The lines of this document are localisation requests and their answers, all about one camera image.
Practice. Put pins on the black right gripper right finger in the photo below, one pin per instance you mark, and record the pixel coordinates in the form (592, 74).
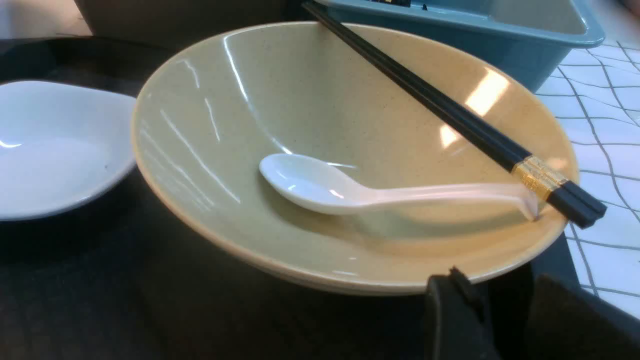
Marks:
(565, 322)

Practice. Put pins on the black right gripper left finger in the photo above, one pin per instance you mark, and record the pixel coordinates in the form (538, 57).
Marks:
(455, 324)

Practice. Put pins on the black chopstick gold band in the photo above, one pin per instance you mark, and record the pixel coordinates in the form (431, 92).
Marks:
(430, 100)

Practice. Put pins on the white soup spoon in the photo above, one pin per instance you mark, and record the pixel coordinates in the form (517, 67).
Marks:
(320, 187)

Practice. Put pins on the beige noodle bowl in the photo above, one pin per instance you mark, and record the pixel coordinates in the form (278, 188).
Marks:
(206, 118)

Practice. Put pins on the small white sauce dish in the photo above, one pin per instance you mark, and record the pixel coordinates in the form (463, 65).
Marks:
(61, 146)

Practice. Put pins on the blue plastic chopstick bin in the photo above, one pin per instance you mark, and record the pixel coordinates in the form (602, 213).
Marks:
(526, 39)

